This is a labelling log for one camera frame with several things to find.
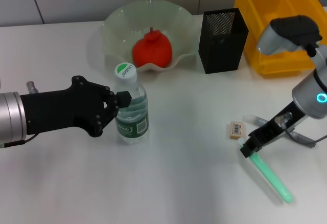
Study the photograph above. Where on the yellow plastic storage bin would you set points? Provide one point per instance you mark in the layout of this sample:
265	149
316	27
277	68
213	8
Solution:
255	17

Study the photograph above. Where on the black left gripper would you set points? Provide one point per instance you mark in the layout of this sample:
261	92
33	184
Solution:
56	109

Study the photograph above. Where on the black mesh pen holder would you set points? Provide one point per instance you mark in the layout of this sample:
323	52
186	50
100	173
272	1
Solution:
219	52

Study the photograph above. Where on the green pen with white cap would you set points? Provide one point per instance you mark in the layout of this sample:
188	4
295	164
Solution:
270	178

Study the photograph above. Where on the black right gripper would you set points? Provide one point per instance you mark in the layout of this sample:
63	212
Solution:
278	124

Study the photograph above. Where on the pale green wavy fruit bowl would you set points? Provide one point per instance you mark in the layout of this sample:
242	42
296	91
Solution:
178	22

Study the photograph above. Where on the clear green-label water bottle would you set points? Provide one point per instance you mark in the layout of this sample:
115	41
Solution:
131	121

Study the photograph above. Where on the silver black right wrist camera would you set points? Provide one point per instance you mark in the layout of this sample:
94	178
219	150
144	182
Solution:
278	40

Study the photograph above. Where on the orange fruit with knob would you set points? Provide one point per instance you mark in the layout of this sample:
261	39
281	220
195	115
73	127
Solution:
153	51

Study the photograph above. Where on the beige eraser with barcode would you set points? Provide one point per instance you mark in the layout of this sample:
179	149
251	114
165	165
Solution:
236	130

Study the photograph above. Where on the grey marker pen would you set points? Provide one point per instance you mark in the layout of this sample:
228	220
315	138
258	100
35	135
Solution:
256	120

